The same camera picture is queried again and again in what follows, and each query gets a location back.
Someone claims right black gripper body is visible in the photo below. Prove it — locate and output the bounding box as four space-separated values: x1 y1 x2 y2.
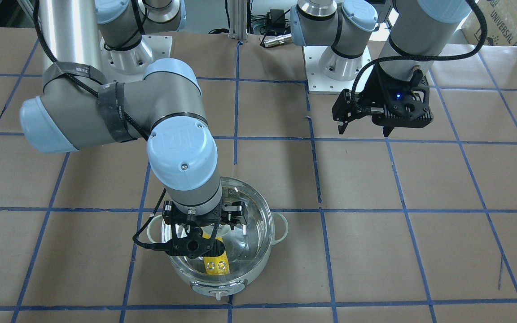
162 201 225 238

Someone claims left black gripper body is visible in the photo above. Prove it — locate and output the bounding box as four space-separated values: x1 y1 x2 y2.
355 65 434 128

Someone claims glass pot lid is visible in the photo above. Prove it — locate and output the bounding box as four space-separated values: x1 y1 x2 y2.
170 177 275 295

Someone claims yellow corn cob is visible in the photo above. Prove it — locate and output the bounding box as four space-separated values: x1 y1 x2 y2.
202 249 231 276

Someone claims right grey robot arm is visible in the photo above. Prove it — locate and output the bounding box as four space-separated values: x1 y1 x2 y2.
20 0 228 227

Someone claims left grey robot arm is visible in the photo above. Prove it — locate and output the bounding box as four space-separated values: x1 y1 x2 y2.
290 0 488 137

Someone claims cardboard box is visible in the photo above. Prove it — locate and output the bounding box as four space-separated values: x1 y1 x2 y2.
477 0 517 46

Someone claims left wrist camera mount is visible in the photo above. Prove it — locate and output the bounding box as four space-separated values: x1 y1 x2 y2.
372 77 434 128

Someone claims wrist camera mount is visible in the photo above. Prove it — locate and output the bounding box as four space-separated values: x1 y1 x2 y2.
162 224 225 259
372 77 434 128

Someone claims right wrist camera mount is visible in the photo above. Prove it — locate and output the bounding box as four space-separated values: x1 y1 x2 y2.
162 224 225 259

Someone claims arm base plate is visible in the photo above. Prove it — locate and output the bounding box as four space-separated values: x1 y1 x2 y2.
303 46 371 94
99 35 172 79

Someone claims black cables bundle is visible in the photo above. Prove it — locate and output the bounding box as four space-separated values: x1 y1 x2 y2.
209 0 295 48

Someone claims aluminium frame post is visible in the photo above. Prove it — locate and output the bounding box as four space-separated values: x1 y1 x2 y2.
227 0 250 42

